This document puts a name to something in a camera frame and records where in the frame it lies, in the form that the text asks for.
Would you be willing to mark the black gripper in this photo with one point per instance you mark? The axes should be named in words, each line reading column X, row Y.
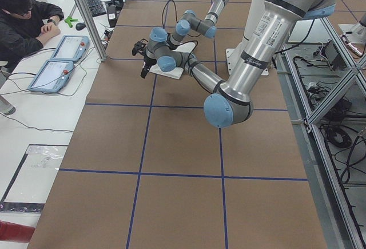
column 147, row 61

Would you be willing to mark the white long sleeve printed shirt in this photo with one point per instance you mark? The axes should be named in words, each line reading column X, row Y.
column 168, row 67

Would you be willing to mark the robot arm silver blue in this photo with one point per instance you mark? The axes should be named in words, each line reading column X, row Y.
column 189, row 21
column 229, row 102

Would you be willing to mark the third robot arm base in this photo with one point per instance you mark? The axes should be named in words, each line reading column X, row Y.
column 354, row 33

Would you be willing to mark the black device with label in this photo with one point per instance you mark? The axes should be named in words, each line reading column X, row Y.
column 112, row 15

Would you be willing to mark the upper blue teach pendant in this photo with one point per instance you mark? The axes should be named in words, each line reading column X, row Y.
column 71, row 48

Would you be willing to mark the blue teach pendant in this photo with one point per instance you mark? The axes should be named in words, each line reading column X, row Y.
column 71, row 48
column 52, row 76

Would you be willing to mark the black computer mouse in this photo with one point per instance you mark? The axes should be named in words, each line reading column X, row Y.
column 79, row 26

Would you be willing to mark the black keyboard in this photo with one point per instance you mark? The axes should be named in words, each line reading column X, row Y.
column 96, row 7

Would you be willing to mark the lower blue teach pendant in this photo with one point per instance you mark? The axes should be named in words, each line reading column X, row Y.
column 52, row 76

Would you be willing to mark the green plastic tool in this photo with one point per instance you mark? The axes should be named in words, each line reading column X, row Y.
column 70, row 20

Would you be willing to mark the person in black jacket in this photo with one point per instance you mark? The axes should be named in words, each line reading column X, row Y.
column 26, row 27

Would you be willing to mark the grey electronics box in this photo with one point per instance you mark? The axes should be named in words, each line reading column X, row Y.
column 330, row 52

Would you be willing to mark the red cylinder object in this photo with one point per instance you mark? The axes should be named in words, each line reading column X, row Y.
column 13, row 232

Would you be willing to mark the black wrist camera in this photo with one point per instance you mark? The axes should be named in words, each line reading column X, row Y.
column 139, row 47

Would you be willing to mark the aluminium frame post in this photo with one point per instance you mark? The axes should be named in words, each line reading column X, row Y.
column 91, row 27

